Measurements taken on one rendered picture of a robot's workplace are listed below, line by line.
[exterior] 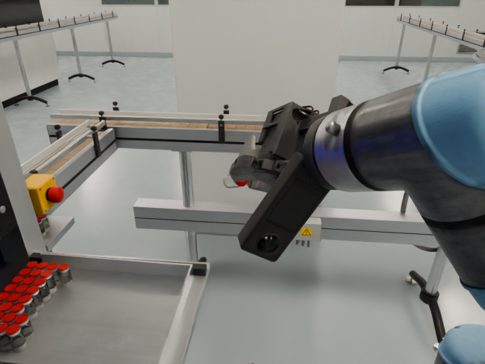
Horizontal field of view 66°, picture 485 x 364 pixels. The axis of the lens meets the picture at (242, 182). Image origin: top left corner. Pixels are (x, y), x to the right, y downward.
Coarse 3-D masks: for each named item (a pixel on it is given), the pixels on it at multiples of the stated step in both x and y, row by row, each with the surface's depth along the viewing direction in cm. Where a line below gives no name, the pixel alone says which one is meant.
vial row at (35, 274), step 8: (40, 264) 77; (32, 272) 75; (40, 272) 75; (24, 280) 73; (32, 280) 73; (16, 288) 71; (24, 288) 71; (16, 296) 69; (8, 304) 68; (0, 312) 66; (8, 312) 67; (0, 320) 65
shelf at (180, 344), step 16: (112, 256) 87; (0, 272) 82; (16, 272) 82; (208, 272) 84; (0, 288) 78; (192, 288) 78; (192, 304) 74; (192, 320) 71; (176, 336) 67; (176, 352) 64
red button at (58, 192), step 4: (52, 188) 88; (56, 188) 88; (60, 188) 89; (48, 192) 88; (52, 192) 88; (56, 192) 88; (60, 192) 89; (48, 196) 88; (52, 196) 87; (56, 196) 88; (60, 196) 89; (52, 200) 88; (56, 200) 88; (60, 200) 89
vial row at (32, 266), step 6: (30, 264) 77; (36, 264) 77; (24, 270) 76; (30, 270) 76; (18, 276) 74; (24, 276) 75; (12, 282) 73; (18, 282) 73; (6, 288) 71; (12, 288) 71; (0, 294) 70; (6, 294) 70; (0, 300) 69; (6, 300) 69
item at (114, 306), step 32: (64, 256) 82; (64, 288) 78; (96, 288) 78; (128, 288) 78; (160, 288) 78; (32, 320) 70; (64, 320) 70; (96, 320) 70; (128, 320) 70; (160, 320) 70; (0, 352) 64; (32, 352) 64; (64, 352) 64; (96, 352) 64; (128, 352) 64; (160, 352) 60
